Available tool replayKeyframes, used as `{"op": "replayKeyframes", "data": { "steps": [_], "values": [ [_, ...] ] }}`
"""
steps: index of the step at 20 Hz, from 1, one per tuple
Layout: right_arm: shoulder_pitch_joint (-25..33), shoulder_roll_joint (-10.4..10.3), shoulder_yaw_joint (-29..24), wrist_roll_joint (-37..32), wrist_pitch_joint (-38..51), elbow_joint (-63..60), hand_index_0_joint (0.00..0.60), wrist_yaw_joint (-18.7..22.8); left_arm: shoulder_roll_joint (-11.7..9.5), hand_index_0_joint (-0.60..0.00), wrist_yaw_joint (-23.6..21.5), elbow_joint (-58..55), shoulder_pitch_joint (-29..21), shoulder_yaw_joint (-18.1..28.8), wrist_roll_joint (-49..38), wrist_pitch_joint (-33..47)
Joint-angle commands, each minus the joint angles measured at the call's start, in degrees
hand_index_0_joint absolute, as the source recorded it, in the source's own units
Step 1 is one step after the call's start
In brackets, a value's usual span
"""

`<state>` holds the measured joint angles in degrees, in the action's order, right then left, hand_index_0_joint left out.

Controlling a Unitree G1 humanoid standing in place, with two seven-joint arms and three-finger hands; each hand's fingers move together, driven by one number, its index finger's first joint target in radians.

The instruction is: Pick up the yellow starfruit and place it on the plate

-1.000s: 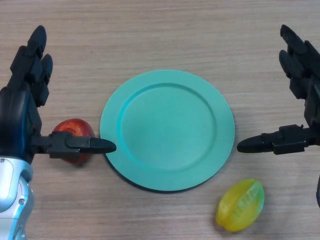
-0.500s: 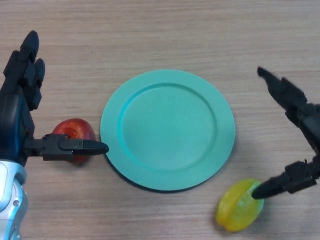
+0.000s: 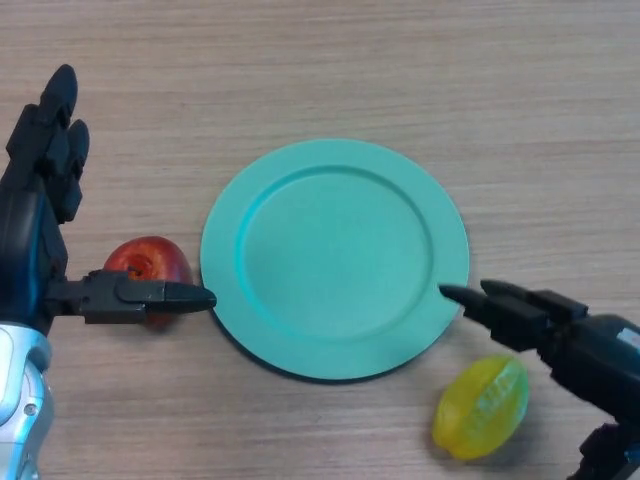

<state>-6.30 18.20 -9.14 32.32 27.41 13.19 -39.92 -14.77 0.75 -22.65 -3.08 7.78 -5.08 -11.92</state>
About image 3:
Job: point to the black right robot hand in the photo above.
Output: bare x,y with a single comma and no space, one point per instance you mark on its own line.
595,355

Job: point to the green round plate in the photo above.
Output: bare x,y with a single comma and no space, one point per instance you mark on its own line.
335,250

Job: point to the red apple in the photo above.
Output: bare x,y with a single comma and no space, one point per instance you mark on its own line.
155,255

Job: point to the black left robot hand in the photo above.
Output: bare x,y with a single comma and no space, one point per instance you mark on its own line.
22,245

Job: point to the yellow starfruit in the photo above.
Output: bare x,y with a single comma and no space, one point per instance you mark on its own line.
475,410

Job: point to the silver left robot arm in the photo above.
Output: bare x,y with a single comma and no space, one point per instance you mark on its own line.
20,405

